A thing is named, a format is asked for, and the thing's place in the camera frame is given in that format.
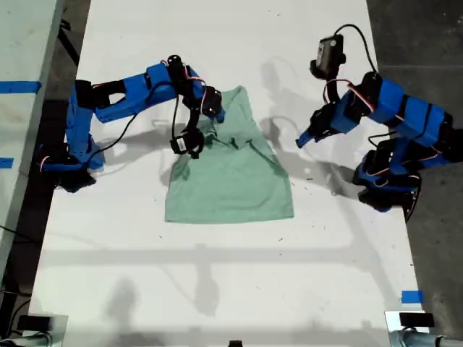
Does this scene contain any pale green T-shirt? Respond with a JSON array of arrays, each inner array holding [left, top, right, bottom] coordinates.
[[164, 85, 294, 224]]

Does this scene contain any black metal bar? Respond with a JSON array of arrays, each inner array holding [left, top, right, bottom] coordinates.
[[59, 17, 81, 68]]

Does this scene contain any square blue tape piece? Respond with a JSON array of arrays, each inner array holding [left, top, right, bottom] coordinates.
[[401, 290, 424, 304]]

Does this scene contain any long blue tape strip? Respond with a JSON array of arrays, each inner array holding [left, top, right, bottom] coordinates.
[[0, 81, 43, 93]]

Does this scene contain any small black box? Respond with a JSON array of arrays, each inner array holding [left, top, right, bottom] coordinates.
[[399, 312, 435, 328], [17, 314, 52, 332]]

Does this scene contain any grey metal pipe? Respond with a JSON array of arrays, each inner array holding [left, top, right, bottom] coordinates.
[[0, 334, 51, 347], [390, 332, 463, 347]]

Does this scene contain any black camera stalk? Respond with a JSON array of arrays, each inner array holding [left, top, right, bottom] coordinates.
[[322, 74, 339, 108], [186, 104, 202, 133]]

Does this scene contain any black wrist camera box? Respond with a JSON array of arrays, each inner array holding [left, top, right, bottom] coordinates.
[[309, 34, 347, 80], [169, 128, 206, 160]]

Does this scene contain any black camera cable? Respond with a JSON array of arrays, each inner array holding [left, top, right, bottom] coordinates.
[[334, 23, 380, 75], [94, 81, 184, 153]]

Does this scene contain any black arm base cable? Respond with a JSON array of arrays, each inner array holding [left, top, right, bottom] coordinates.
[[404, 180, 422, 222]]

